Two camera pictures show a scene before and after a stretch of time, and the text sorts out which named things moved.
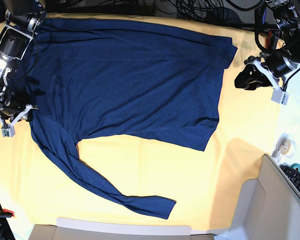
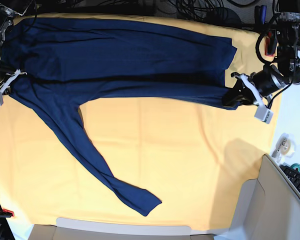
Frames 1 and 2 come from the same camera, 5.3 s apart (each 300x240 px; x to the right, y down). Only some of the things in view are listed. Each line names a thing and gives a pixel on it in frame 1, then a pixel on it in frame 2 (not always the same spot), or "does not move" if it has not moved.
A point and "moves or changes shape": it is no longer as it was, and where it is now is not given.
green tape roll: x=296 y=165 does not move
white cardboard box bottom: x=82 y=229 does not move
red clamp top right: x=273 y=35 does not move
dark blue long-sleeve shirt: x=93 y=80 moves or changes shape
